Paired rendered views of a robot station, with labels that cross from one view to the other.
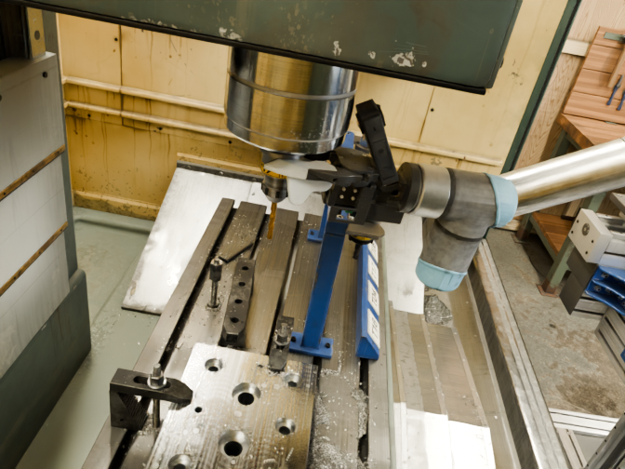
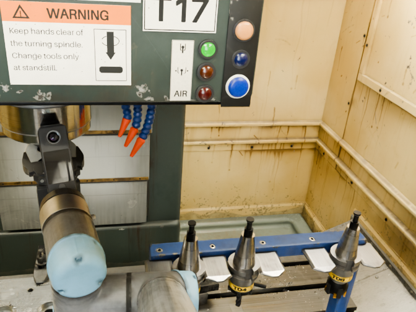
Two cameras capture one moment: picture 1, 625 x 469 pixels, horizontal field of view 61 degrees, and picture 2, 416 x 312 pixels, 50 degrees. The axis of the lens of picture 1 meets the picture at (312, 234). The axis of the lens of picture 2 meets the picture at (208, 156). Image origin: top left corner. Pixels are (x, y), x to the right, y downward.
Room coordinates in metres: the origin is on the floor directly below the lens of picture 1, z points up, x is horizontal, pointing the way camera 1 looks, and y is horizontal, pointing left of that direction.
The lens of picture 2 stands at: (0.76, -0.74, 1.80)
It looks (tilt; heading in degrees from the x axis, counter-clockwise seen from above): 27 degrees down; 77
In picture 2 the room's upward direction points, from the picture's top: 5 degrees clockwise
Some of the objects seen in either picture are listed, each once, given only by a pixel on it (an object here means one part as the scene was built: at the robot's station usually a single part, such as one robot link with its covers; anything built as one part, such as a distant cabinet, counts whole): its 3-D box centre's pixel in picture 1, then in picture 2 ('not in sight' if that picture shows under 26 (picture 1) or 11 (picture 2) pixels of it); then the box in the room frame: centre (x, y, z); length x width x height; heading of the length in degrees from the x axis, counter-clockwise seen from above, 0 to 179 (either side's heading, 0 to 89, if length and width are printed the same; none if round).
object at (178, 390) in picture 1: (152, 396); (43, 270); (0.58, 0.21, 0.97); 0.13 x 0.03 x 0.15; 91
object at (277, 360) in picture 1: (279, 351); not in sight; (0.74, 0.02, 0.97); 0.13 x 0.03 x 0.15; 1
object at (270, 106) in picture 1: (291, 84); (44, 96); (0.64, 0.06, 1.51); 0.16 x 0.16 x 0.12
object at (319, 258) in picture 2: not in sight; (320, 260); (1.17, -0.09, 1.21); 0.07 x 0.05 x 0.01; 91
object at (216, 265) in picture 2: not in sight; (216, 268); (0.95, -0.09, 1.21); 0.07 x 0.05 x 0.01; 91
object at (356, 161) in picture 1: (367, 186); (59, 193); (0.67, -0.06, 1.38); 0.12 x 0.08 x 0.09; 102
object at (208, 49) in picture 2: not in sight; (208, 49); (0.89, -0.15, 1.65); 0.02 x 0.01 x 0.02; 1
